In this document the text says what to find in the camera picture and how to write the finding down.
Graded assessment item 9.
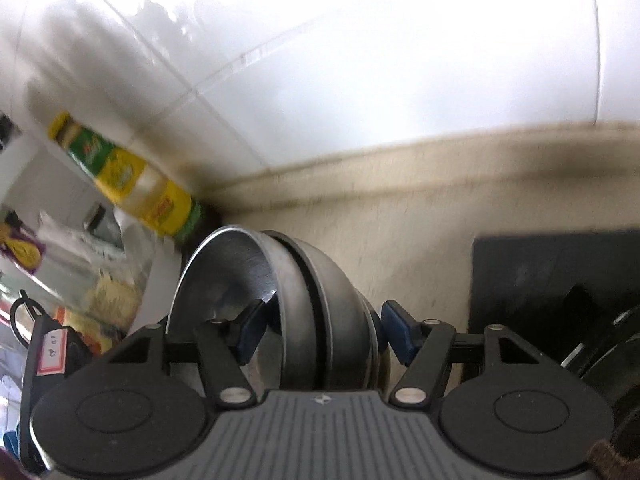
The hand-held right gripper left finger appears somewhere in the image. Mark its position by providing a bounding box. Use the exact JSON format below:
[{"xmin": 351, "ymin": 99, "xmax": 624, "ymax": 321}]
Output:
[{"xmin": 107, "ymin": 299, "xmax": 266, "ymax": 408}]

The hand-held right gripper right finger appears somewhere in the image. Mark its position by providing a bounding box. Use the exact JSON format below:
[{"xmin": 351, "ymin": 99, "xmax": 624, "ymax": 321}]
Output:
[{"xmin": 380, "ymin": 299, "xmax": 544, "ymax": 409}]

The person's right forearm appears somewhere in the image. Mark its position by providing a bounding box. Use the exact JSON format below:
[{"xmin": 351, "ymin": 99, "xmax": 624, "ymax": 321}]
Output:
[{"xmin": 586, "ymin": 439, "xmax": 637, "ymax": 480}]

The white two-tier rotating rack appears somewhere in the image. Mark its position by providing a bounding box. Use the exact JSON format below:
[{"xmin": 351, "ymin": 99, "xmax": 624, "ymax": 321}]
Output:
[{"xmin": 114, "ymin": 209, "xmax": 187, "ymax": 337}]

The black cooktop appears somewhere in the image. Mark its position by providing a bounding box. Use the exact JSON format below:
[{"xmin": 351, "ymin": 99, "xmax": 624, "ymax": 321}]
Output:
[{"xmin": 471, "ymin": 229, "xmax": 640, "ymax": 393}]

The green yellow label bottle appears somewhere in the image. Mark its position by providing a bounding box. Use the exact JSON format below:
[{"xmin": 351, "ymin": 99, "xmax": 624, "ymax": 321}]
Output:
[{"xmin": 47, "ymin": 111, "xmax": 204, "ymax": 247}]

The black wok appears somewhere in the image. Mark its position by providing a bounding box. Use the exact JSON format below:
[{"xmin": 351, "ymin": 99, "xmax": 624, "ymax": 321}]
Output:
[{"xmin": 559, "ymin": 304, "xmax": 640, "ymax": 463}]

